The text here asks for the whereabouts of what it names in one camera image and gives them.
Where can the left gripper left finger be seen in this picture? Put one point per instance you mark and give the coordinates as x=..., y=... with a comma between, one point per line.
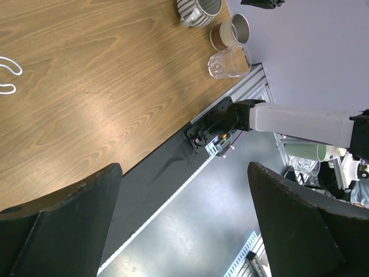
x=62, y=233

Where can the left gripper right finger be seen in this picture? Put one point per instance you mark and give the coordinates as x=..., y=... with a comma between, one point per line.
x=306, y=233

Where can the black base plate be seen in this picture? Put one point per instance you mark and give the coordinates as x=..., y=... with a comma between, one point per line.
x=150, y=183

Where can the clear faceted glass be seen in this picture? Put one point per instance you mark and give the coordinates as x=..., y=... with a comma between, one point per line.
x=232, y=62

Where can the grey striped round mug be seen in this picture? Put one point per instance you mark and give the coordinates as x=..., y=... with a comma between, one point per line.
x=198, y=13

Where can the steel tumbler cup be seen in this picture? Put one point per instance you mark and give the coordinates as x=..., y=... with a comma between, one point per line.
x=230, y=32

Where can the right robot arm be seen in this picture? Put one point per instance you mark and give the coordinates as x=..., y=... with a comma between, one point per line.
x=315, y=56

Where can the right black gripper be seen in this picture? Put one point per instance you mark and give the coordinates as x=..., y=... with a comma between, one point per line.
x=263, y=3

